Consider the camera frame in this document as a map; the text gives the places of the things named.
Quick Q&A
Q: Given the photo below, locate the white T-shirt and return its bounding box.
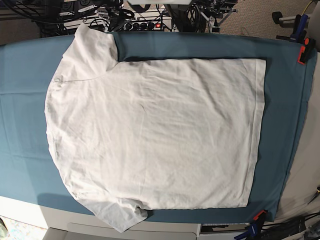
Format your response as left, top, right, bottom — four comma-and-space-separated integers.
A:
44, 24, 266, 228

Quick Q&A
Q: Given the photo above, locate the black power strip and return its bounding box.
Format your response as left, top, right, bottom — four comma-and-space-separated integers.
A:
112, 20, 173, 32

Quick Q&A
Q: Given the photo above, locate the orange black clamp bottom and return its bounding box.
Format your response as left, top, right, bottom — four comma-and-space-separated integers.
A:
253, 209, 268, 221

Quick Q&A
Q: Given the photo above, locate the orange black clamp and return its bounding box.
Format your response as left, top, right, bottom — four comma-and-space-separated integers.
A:
253, 209, 268, 221
297, 37, 316, 65

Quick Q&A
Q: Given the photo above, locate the teal table cloth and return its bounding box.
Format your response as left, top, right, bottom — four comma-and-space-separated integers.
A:
0, 32, 317, 224

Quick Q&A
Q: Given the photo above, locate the blue clamp bottom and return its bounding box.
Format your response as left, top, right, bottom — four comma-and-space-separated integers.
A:
234, 222, 261, 240

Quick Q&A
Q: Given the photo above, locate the blue clamp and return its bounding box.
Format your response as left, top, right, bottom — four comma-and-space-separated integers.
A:
289, 14, 309, 43
234, 222, 261, 240

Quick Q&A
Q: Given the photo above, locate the white drawer cabinet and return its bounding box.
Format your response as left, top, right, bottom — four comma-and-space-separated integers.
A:
0, 196, 200, 240

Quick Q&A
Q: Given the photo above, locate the orange black clamp top right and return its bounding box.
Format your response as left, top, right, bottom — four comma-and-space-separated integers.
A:
297, 37, 316, 65

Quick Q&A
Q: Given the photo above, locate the blue clamp top right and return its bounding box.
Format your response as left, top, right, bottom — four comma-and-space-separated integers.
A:
289, 14, 309, 43

